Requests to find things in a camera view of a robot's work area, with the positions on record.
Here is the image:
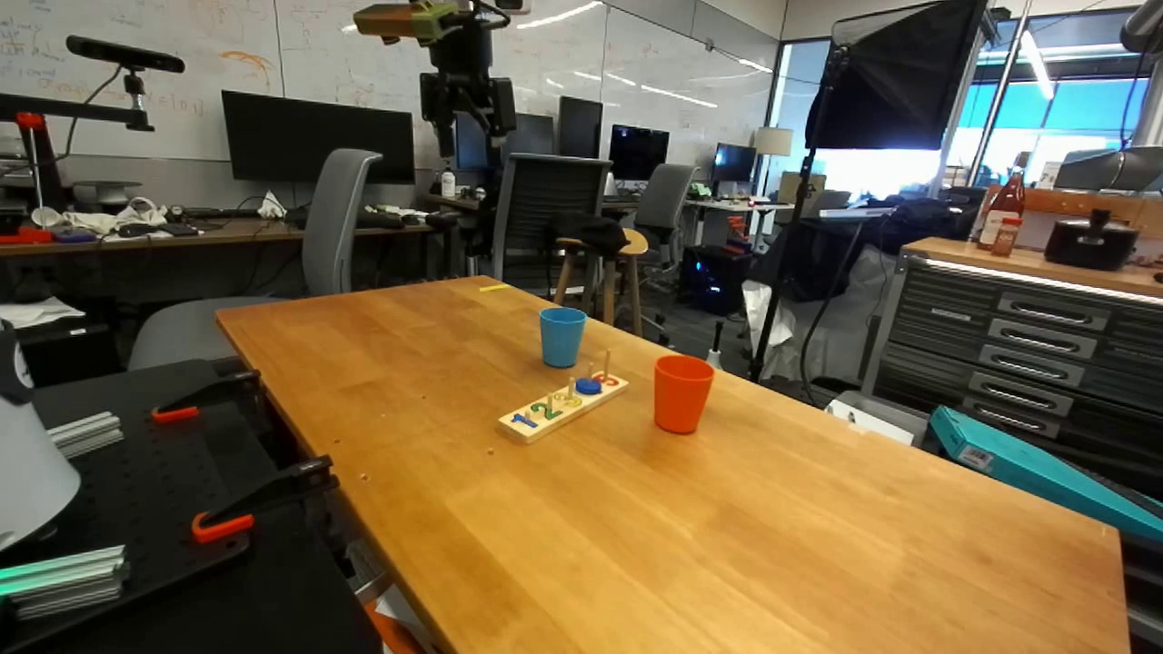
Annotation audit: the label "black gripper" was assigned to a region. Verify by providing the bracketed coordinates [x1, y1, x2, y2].
[419, 70, 519, 168]

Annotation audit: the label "blue plastic cup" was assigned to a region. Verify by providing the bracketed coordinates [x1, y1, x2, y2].
[537, 305, 590, 369]

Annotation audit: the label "orange plastic cup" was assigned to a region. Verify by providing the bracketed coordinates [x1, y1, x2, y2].
[650, 351, 719, 441]

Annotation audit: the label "blue screen monitor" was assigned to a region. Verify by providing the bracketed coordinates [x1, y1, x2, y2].
[503, 110, 558, 159]

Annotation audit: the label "upright black monitor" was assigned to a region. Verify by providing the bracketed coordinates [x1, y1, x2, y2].
[556, 96, 608, 159]

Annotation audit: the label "large black monitor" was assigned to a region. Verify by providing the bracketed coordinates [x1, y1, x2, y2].
[216, 87, 419, 189]

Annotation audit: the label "small dark monitor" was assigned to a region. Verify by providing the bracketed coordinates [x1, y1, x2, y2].
[608, 119, 672, 184]

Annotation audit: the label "wooden stool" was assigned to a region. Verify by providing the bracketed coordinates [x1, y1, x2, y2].
[550, 223, 654, 339]

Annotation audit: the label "grey mesh office chair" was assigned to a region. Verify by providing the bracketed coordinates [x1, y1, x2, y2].
[629, 159, 696, 264]

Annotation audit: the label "wooden number puzzle board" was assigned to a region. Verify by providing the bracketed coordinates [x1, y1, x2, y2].
[494, 367, 633, 446]

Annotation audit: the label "white table lamp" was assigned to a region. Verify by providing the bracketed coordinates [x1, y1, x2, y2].
[746, 124, 799, 201]

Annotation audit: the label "black light stand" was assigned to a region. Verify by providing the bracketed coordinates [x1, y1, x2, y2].
[746, 142, 822, 384]

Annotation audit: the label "long wooden office desk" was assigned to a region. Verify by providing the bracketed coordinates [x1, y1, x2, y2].
[0, 206, 438, 305]

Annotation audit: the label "black softbox light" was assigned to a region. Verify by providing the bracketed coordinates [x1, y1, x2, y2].
[803, 0, 990, 154]

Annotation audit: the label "white box on floor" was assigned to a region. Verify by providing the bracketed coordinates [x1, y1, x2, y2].
[826, 389, 930, 451]

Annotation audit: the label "short aluminium extrusion bars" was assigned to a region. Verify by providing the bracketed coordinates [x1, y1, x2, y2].
[43, 408, 128, 460]

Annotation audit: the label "black base board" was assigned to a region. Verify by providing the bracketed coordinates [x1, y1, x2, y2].
[0, 355, 385, 654]

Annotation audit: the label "red bottle with label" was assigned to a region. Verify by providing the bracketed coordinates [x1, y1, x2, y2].
[972, 168, 1029, 258]

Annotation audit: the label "white lamp shade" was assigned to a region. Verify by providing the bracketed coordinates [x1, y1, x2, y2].
[0, 396, 84, 557]

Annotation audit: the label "grey drawer cabinet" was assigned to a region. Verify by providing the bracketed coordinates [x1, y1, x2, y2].
[862, 234, 1163, 487]

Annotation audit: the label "stacked aluminium extrusion bars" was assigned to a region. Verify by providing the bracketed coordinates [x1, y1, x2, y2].
[0, 543, 129, 626]

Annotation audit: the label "black pot with lid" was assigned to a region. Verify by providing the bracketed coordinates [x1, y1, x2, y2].
[1041, 206, 1142, 271]

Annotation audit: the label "teal plastic case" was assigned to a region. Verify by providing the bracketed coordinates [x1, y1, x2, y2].
[926, 403, 1163, 552]

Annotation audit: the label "green orange wrist camera mount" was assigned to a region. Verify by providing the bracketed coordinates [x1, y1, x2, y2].
[347, 0, 473, 46]

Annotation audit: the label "black bar camera on stand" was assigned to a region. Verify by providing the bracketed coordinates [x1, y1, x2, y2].
[61, 34, 187, 111]

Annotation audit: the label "black clamp with orange handle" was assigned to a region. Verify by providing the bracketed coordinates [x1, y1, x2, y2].
[145, 367, 266, 430]
[184, 455, 339, 550]

